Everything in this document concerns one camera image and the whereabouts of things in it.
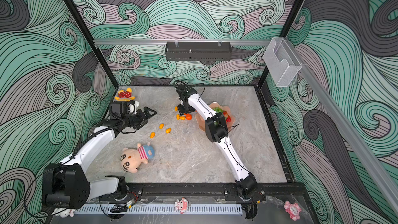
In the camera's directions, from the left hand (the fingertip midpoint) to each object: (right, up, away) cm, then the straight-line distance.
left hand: (152, 114), depth 82 cm
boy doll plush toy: (-9, -22, -6) cm, 24 cm away
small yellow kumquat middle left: (+1, -9, +15) cm, 18 cm away
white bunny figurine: (-33, -41, -16) cm, 55 cm away
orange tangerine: (+19, -3, +18) cm, 27 cm away
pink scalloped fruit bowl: (+27, -6, +15) cm, 32 cm away
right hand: (+15, -1, +21) cm, 26 cm away
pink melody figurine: (+66, -40, -17) cm, 79 cm away
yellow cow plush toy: (-26, +10, +24) cm, 38 cm away
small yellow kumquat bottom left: (-3, -14, +10) cm, 17 cm away
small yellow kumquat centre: (+12, -3, +18) cm, 22 cm away
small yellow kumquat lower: (+6, -11, +13) cm, 18 cm away
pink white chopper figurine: (+17, -39, -15) cm, 45 cm away
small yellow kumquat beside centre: (+15, -4, +18) cm, 23 cm away
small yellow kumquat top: (+10, +2, +24) cm, 26 cm away
